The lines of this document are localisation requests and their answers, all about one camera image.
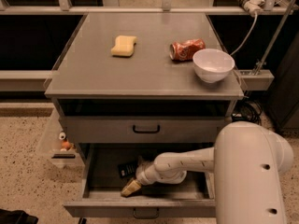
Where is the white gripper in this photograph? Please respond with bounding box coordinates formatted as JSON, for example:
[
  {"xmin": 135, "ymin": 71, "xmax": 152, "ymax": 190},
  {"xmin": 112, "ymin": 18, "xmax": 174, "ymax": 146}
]
[{"xmin": 121, "ymin": 156, "xmax": 161, "ymax": 197}]

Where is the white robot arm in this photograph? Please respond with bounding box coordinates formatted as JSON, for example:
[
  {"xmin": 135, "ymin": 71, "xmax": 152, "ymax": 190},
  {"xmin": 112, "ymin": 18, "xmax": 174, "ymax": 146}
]
[{"xmin": 121, "ymin": 121, "xmax": 293, "ymax": 224}]

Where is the open grey middle drawer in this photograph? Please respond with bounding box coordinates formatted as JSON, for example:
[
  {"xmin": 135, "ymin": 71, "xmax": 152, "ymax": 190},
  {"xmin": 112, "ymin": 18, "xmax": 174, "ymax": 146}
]
[{"xmin": 64, "ymin": 143, "xmax": 216, "ymax": 219}]

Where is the closed grey upper drawer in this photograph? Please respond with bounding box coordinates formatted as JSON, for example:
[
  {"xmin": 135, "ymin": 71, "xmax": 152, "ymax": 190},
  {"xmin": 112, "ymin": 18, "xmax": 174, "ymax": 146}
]
[{"xmin": 60, "ymin": 117, "xmax": 232, "ymax": 144}]

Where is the grey metal drawer cabinet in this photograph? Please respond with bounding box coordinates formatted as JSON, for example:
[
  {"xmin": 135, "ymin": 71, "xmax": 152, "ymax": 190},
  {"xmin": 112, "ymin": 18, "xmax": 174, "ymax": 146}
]
[{"xmin": 44, "ymin": 12, "xmax": 245, "ymax": 218}]

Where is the orange toy in bin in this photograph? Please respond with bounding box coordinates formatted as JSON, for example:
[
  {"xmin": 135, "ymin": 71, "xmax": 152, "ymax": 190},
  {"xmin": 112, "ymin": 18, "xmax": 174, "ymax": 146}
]
[{"xmin": 59, "ymin": 132, "xmax": 75, "ymax": 151}]

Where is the clear plastic storage bin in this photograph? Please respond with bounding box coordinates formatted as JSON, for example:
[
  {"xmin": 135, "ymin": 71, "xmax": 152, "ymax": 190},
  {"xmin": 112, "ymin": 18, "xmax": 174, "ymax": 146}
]
[{"xmin": 36, "ymin": 110, "xmax": 84, "ymax": 168}]

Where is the black bag on floor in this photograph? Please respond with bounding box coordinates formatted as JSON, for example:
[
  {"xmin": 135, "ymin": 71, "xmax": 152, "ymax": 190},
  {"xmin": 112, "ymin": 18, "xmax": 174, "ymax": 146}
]
[{"xmin": 0, "ymin": 209, "xmax": 38, "ymax": 224}]

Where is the yellow sponge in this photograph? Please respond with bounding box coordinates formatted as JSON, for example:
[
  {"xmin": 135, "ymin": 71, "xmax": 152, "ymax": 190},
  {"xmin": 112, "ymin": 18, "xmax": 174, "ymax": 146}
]
[{"xmin": 111, "ymin": 35, "xmax": 137, "ymax": 57}]

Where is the white bowl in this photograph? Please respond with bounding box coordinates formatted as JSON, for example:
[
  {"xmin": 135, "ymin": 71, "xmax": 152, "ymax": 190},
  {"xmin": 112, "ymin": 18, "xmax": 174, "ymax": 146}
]
[{"xmin": 192, "ymin": 49, "xmax": 235, "ymax": 83}]

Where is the crushed red soda can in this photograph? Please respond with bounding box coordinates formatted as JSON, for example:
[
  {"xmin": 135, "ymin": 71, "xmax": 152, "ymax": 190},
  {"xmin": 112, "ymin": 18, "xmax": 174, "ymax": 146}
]
[{"xmin": 169, "ymin": 39, "xmax": 206, "ymax": 62}]

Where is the white power strip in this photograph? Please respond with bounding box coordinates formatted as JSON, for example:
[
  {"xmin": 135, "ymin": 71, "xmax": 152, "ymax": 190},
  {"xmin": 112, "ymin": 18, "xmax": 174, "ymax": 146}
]
[{"xmin": 236, "ymin": 0, "xmax": 264, "ymax": 16}]

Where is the black cable bundle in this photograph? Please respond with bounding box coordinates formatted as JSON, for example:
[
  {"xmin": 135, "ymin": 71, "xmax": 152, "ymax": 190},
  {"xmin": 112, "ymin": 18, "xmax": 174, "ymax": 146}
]
[{"xmin": 233, "ymin": 100, "xmax": 263, "ymax": 126}]

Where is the white power cable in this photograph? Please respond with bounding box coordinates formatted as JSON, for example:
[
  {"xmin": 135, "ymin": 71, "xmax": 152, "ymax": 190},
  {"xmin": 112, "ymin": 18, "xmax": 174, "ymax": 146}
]
[{"xmin": 229, "ymin": 10, "xmax": 259, "ymax": 57}]

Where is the metal guard rail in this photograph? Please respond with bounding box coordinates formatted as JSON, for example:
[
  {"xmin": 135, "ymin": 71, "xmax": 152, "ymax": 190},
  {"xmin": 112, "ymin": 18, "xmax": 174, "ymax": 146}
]
[{"xmin": 0, "ymin": 0, "xmax": 299, "ymax": 16}]

